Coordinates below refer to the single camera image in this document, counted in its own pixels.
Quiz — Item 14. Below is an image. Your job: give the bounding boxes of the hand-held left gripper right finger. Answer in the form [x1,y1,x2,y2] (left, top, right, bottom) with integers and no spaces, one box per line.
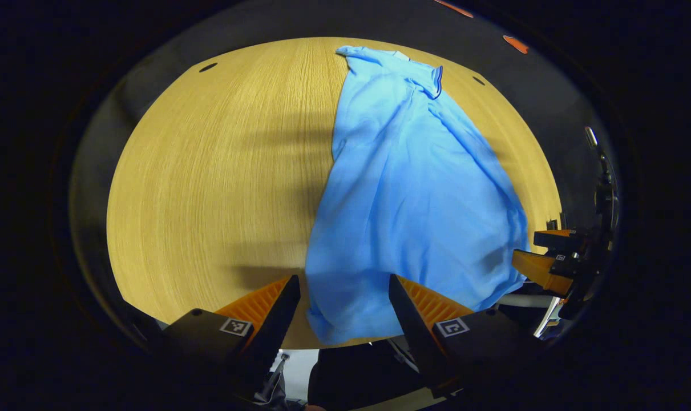
[389,274,543,400]

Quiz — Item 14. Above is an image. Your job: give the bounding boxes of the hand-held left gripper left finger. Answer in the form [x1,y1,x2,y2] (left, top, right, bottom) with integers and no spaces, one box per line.
[151,275,301,400]

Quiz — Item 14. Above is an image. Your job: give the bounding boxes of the light blue T-shirt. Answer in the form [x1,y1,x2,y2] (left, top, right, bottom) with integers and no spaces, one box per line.
[304,45,531,346]

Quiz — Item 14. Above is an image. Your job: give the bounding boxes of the black backdrop cloth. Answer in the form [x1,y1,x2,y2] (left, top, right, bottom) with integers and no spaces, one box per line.
[68,0,619,343]

